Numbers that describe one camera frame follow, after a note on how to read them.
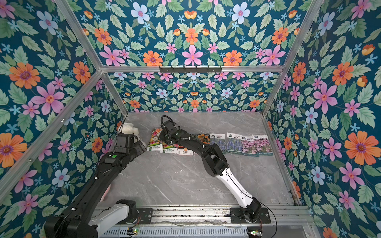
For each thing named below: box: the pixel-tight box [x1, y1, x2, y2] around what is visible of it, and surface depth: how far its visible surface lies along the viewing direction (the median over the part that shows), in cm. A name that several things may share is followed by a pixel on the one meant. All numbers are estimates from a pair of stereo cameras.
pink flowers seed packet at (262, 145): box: [252, 134, 274, 157], surface depth 103 cm
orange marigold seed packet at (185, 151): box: [176, 147, 194, 156], surface depth 100 cm
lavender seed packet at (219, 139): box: [209, 133, 227, 155], surface depth 107 cm
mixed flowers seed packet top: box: [162, 141, 179, 154], surface depth 100 cm
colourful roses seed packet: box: [146, 127, 164, 152], surface depth 99 cm
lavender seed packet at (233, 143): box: [226, 132, 243, 154], surface depth 104 cm
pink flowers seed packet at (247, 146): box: [240, 135, 259, 157], surface depth 101 cm
